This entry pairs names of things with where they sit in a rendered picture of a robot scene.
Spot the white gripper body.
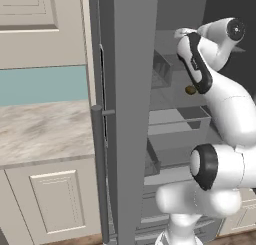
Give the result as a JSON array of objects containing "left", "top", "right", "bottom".
[{"left": 173, "top": 26, "right": 198, "bottom": 40}]

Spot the grey fridge body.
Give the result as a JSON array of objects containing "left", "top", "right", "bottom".
[{"left": 135, "top": 0, "right": 256, "bottom": 245}]

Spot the grey fridge door bin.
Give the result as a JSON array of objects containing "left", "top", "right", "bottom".
[
  {"left": 143, "top": 137, "right": 162, "bottom": 178},
  {"left": 151, "top": 49, "right": 174, "bottom": 89}
]

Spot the grey fridge door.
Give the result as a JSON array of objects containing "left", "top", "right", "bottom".
[
  {"left": 201, "top": 0, "right": 256, "bottom": 102},
  {"left": 87, "top": 0, "right": 160, "bottom": 245}
]

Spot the brown kiwi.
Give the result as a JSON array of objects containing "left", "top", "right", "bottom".
[{"left": 185, "top": 85, "right": 197, "bottom": 96}]

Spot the grey fridge crisper drawer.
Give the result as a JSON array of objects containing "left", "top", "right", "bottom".
[{"left": 147, "top": 105, "right": 213, "bottom": 152}]

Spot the beige base cupboard door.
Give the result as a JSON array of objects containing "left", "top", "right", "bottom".
[
  {"left": 0, "top": 157, "right": 102, "bottom": 245},
  {"left": 218, "top": 188, "right": 256, "bottom": 238}
]

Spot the beige wall cupboard door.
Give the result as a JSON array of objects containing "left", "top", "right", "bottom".
[{"left": 0, "top": 0, "right": 88, "bottom": 71}]

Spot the grey fridge door handle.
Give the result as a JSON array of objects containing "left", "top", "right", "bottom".
[{"left": 90, "top": 104, "right": 116, "bottom": 245}]

